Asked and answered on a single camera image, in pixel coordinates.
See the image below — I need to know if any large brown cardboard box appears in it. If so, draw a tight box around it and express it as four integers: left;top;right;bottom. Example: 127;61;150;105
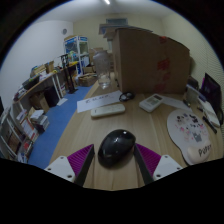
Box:
112;27;192;95

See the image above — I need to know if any black floor stand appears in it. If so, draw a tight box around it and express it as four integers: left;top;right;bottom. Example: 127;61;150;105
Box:
59;53;79;95

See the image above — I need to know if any plain white remote control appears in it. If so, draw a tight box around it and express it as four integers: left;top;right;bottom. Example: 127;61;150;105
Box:
90;103;127;119

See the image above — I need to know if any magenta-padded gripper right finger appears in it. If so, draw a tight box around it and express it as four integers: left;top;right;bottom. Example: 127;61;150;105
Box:
133;143;184;186

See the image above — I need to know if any black marker pen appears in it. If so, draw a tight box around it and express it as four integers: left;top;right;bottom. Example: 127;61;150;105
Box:
201;115;219;135

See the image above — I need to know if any white and blue display cabinet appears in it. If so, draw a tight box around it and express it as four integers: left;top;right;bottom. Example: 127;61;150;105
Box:
63;35;91;76

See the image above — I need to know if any black computer mouse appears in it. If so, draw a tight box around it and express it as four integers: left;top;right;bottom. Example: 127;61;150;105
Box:
97;128;137;169

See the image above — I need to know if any white remote with display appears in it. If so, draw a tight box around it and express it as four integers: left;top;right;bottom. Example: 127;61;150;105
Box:
138;93;165;113

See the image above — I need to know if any white book shelf unit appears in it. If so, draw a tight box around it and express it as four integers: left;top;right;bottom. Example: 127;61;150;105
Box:
0;105;38;164

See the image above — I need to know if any white paper sheet with writing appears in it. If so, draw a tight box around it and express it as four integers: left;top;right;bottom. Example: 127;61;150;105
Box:
76;90;123;114

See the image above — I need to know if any stack of books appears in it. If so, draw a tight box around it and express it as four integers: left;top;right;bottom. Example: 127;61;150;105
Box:
29;109;51;133

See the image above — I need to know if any open cardboard box with items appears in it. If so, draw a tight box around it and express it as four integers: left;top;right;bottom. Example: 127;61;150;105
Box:
77;72;99;88

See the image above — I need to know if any white printed mouse pad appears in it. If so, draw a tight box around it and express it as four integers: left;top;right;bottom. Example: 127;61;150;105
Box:
166;108;213;166

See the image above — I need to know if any clear glass jar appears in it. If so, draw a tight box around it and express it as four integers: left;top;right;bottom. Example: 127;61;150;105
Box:
92;49;112;90

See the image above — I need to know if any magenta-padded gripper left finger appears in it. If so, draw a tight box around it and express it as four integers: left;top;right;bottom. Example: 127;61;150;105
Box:
44;143;96;188

